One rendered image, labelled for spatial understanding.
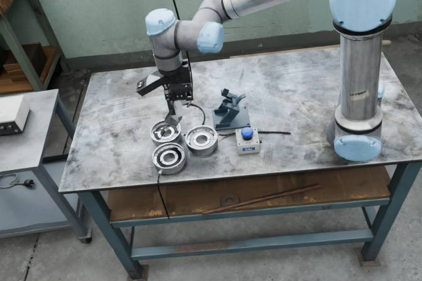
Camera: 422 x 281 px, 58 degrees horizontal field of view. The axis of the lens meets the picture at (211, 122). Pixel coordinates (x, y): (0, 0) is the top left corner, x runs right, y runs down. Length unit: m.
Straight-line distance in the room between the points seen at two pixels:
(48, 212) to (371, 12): 1.71
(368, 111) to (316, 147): 0.32
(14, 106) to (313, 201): 1.26
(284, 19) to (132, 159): 1.90
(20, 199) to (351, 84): 1.73
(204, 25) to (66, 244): 1.53
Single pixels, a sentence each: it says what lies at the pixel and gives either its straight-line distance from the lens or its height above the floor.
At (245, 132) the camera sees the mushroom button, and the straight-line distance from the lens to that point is 1.20.
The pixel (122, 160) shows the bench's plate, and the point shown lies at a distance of 1.30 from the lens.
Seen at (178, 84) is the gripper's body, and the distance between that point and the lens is 1.09.
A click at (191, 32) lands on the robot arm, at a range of 0.95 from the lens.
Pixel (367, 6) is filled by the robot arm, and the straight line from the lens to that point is 0.79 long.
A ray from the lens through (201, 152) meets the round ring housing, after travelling 1.22.
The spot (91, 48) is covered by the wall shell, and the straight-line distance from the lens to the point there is 3.06.
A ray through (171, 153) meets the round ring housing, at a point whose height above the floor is 0.82.
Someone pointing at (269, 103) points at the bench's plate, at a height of 0.80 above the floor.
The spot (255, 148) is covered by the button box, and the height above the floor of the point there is 0.82.
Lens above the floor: 1.76
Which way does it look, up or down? 46 degrees down
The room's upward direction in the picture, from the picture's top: 8 degrees counter-clockwise
